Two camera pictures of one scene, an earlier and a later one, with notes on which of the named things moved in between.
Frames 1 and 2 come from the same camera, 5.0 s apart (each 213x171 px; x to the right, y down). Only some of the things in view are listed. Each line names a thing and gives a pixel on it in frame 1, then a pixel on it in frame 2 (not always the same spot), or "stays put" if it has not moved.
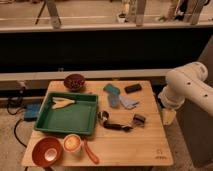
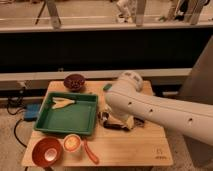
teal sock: (111, 88) stays put
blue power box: (32, 111) stays put
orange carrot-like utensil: (91, 153) stays put
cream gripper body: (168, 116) -> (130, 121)
